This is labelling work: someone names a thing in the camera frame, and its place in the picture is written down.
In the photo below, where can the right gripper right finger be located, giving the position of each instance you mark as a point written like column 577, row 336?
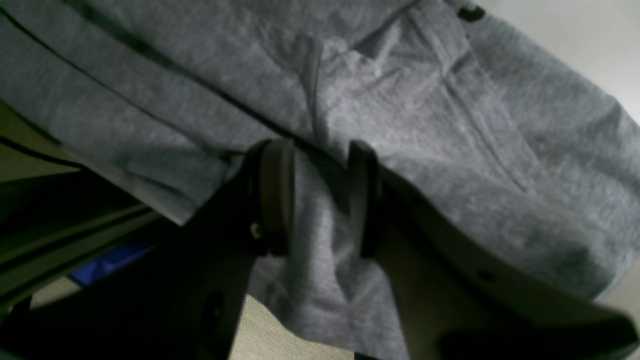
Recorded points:
column 454, row 299

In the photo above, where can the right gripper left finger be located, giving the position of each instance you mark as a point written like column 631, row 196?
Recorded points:
column 181, row 300

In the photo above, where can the grey T-shirt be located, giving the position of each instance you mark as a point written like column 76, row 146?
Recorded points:
column 523, row 154

